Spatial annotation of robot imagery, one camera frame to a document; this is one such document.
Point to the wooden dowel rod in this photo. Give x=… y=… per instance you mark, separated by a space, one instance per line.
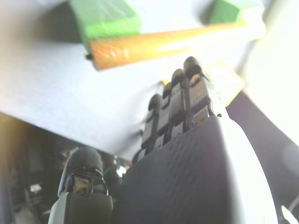
x=140 y=46

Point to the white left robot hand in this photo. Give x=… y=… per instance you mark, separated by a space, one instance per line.
x=182 y=175

